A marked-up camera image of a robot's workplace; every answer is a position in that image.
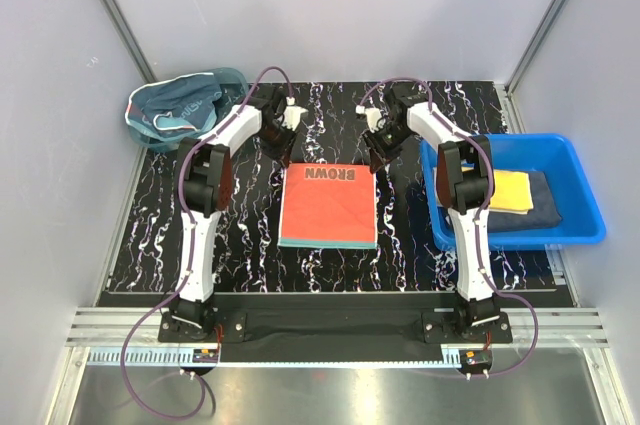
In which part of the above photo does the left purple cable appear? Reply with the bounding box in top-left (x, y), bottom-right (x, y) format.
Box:
top-left (119, 65), bottom-right (294, 420)

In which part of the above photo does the orange towel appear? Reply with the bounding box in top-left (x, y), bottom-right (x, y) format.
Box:
top-left (278, 163), bottom-right (378, 250)

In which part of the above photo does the dark blue towel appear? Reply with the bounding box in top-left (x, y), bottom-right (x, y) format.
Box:
top-left (488, 171), bottom-right (562, 233)

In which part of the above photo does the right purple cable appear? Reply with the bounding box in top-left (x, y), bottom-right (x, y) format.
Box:
top-left (359, 77), bottom-right (540, 376)

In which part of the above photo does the teal hello towel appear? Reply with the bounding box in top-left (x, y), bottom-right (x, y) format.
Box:
top-left (124, 72), bottom-right (223, 143)

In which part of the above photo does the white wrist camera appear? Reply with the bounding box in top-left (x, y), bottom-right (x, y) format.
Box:
top-left (356, 105), bottom-right (386, 133)
top-left (282, 105), bottom-right (308, 131)

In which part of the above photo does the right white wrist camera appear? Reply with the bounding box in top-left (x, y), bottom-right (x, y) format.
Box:
top-left (356, 105), bottom-right (386, 133)

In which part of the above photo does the teal mesh laundry basket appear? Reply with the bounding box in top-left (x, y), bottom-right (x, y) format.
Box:
top-left (124, 68), bottom-right (248, 153)

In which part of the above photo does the slotted cable duct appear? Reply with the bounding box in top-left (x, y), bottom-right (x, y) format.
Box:
top-left (88, 345), bottom-right (491, 368)

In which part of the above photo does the blue plastic bin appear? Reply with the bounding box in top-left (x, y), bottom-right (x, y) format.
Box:
top-left (420, 134), bottom-right (606, 256)

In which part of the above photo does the purple cable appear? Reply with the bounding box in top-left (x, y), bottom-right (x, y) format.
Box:
top-left (359, 77), bottom-right (540, 376)
top-left (119, 65), bottom-right (294, 420)

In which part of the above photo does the aluminium frame rail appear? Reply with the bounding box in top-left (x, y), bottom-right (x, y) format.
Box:
top-left (65, 308), bottom-right (609, 348)

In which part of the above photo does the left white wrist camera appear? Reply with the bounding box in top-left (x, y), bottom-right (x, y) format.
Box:
top-left (282, 105), bottom-right (308, 131)

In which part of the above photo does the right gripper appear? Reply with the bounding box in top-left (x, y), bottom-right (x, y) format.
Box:
top-left (362, 123), bottom-right (413, 175)

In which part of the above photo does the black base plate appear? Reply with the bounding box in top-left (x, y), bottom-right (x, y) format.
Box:
top-left (158, 292), bottom-right (513, 366)

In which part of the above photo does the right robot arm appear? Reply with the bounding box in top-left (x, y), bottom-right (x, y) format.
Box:
top-left (356, 77), bottom-right (500, 342)

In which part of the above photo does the yellow towel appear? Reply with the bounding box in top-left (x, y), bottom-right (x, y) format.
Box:
top-left (489, 170), bottom-right (534, 214)

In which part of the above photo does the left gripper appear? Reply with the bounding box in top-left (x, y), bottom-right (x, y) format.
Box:
top-left (256, 121), bottom-right (299, 168)

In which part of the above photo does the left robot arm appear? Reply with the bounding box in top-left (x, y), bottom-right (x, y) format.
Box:
top-left (165, 86), bottom-right (306, 341)

